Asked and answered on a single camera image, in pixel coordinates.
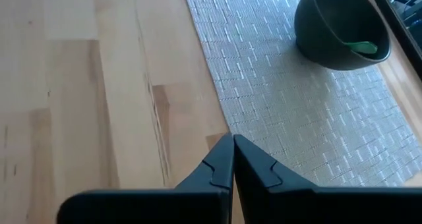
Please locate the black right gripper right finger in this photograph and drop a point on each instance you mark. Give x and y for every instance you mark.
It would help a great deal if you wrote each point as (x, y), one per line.
(313, 207)

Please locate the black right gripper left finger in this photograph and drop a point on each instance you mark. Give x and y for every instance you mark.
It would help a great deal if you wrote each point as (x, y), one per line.
(184, 207)

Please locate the dark grey bowl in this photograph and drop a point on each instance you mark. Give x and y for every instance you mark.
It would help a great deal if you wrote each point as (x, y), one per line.
(306, 26)

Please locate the grey woven placemat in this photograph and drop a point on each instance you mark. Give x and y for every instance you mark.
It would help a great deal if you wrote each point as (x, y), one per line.
(280, 102)

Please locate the black table edge frame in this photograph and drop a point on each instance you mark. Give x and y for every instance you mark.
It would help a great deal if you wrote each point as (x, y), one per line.
(405, 43)

